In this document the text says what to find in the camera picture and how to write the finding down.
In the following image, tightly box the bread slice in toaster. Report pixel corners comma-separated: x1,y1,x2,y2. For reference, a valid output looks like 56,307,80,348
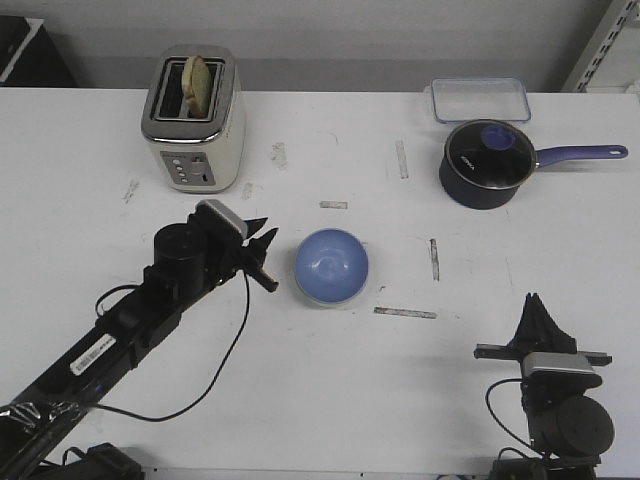
181,56,213,119

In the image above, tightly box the purple saucepan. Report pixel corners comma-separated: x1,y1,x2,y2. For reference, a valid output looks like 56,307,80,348
439,119,628,210

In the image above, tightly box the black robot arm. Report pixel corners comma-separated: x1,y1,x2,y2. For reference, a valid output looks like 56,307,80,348
251,213,614,478
1,201,278,479

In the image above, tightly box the cream two-slot toaster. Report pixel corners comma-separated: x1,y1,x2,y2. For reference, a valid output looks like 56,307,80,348
141,44,246,194

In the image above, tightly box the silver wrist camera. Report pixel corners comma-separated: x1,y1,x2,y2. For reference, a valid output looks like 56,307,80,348
196,199,249,240
521,352,595,377

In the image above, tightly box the green bowl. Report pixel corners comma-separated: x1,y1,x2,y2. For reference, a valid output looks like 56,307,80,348
296,283,368,309

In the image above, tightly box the black box on floor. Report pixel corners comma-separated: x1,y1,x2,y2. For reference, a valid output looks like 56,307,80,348
1,15,78,88

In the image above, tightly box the blue bowl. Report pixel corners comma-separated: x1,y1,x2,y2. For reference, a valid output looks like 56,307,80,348
293,228,369,291

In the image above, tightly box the white metal shelf upright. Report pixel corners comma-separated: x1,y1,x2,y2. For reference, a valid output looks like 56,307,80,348
561,1,639,93

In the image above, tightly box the glass saucepan lid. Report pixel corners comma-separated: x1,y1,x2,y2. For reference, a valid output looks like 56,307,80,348
444,119,535,190

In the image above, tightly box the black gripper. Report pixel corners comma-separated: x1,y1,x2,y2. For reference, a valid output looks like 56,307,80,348
152,209,278,293
473,293,612,368

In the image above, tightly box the clear plastic food container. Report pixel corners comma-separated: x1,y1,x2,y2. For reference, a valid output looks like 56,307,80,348
425,77,532,124

